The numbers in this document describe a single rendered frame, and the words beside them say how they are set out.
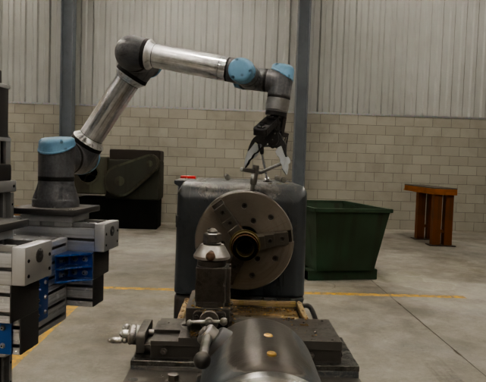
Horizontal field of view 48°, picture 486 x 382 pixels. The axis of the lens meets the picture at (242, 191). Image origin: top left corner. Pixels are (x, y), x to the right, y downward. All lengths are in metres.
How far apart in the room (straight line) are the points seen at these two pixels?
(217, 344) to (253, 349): 0.07
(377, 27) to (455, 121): 2.60
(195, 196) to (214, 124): 9.81
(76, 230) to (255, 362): 1.36
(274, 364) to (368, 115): 11.58
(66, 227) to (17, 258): 0.51
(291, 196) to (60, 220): 0.77
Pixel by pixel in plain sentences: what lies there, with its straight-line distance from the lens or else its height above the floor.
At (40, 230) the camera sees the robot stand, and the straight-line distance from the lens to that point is 1.90.
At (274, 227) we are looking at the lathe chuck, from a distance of 1.74.
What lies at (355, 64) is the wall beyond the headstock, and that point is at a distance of 12.16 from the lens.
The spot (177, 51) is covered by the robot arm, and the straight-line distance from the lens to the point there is 1.77.
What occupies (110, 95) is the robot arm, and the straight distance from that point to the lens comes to 1.96.
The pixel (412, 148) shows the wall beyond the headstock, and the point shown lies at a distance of 12.28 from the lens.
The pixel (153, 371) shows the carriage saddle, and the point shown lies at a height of 0.91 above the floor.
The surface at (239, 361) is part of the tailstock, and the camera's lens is 0.55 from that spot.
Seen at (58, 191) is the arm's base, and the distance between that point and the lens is 1.87.
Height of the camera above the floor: 1.33
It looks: 3 degrees down
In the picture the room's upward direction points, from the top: 2 degrees clockwise
